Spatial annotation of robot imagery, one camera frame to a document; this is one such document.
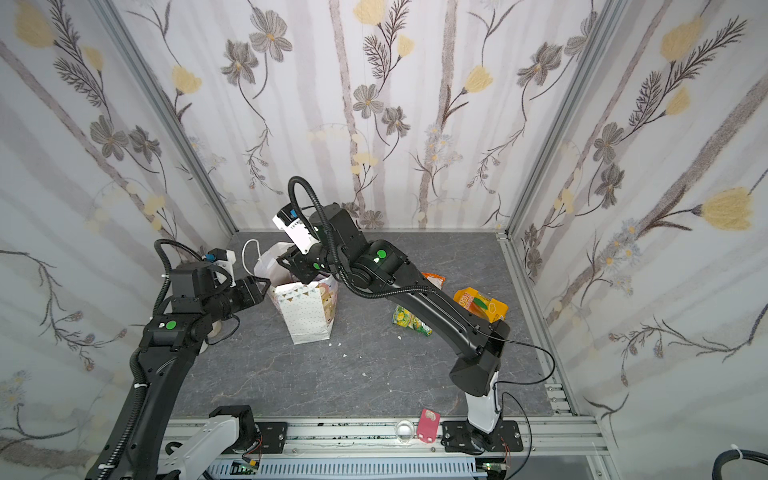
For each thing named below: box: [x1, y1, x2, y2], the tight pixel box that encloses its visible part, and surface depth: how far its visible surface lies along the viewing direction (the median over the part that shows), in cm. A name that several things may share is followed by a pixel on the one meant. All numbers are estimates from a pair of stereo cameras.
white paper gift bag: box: [254, 242, 339, 345], surface depth 82 cm
